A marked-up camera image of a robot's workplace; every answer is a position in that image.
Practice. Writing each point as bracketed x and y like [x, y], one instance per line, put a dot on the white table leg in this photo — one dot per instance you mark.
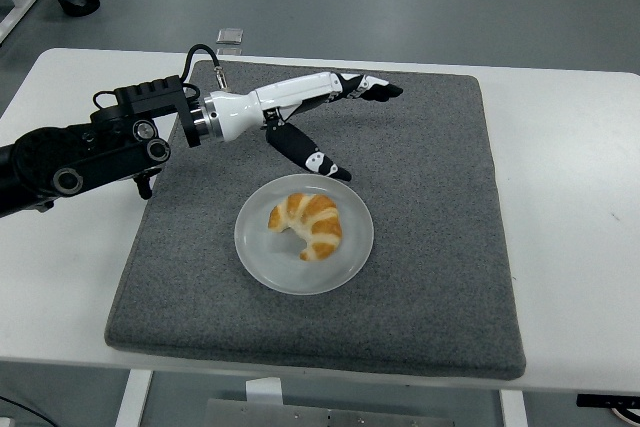
[132, 399]
[512, 409]

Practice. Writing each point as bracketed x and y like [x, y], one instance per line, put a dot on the pale grey round plate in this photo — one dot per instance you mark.
[260, 247]

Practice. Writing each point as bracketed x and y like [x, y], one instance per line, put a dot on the grey felt mat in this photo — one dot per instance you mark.
[425, 197]

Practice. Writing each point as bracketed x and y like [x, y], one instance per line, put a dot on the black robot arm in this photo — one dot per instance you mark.
[75, 157]

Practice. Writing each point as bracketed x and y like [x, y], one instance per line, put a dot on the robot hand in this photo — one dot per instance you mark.
[235, 114]

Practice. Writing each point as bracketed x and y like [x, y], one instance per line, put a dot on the croissant bread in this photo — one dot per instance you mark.
[322, 227]

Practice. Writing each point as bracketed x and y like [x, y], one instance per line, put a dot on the black bar under table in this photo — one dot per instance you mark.
[607, 400]

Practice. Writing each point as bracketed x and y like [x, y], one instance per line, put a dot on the white paper label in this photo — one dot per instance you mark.
[264, 391]

